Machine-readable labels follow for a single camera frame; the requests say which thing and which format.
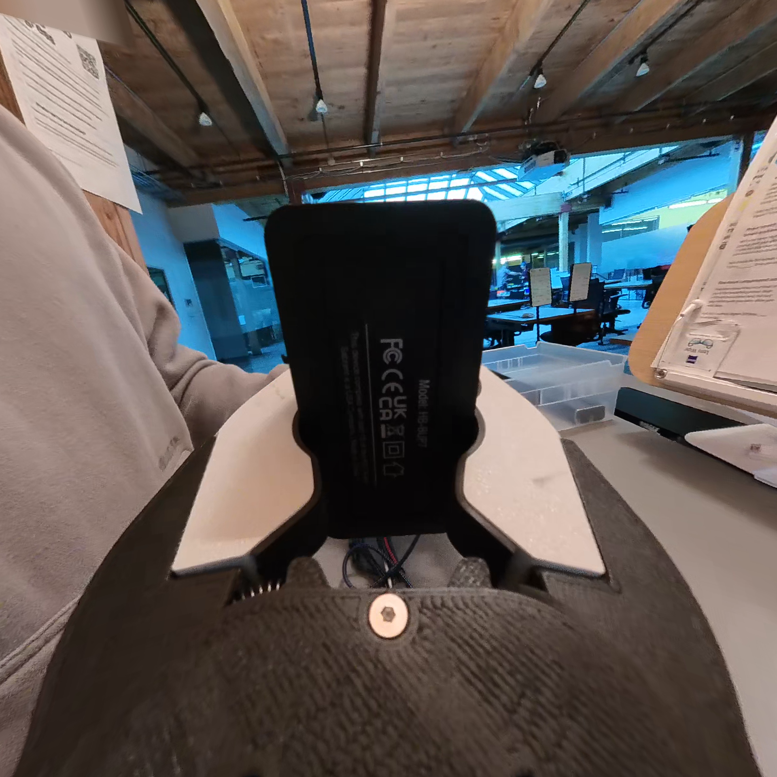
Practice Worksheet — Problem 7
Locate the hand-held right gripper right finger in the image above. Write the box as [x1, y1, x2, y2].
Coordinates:
[456, 365, 608, 577]

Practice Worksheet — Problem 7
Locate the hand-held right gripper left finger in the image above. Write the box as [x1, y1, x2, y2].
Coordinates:
[171, 364, 331, 576]

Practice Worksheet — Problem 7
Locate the black usb hub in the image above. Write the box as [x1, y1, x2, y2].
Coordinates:
[265, 199, 499, 540]

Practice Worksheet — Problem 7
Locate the person's left forearm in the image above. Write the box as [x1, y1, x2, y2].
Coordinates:
[173, 343, 290, 441]

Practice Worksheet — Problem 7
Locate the clear plastic bin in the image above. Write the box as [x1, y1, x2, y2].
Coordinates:
[481, 340, 627, 433]

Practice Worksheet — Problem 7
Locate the long office desk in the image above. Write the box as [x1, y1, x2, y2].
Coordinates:
[484, 297, 599, 348]

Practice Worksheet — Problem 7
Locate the black office chair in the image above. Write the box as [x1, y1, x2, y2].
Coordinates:
[597, 280, 633, 342]

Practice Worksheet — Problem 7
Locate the white flat plate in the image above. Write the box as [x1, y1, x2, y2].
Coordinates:
[685, 424, 777, 488]

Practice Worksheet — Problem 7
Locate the person in grey sweatshirt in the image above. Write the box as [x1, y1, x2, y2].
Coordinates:
[0, 106, 204, 777]

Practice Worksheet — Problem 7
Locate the wooden clipboard with papers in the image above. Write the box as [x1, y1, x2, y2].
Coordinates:
[627, 114, 777, 420]

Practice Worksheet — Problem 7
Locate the white ceiling projector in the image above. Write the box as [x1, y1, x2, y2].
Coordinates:
[515, 141, 573, 182]

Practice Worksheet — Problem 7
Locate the printed paper sheet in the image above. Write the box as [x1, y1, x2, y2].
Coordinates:
[0, 12, 144, 214]

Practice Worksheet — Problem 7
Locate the wooden post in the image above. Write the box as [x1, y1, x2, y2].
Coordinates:
[0, 55, 148, 274]

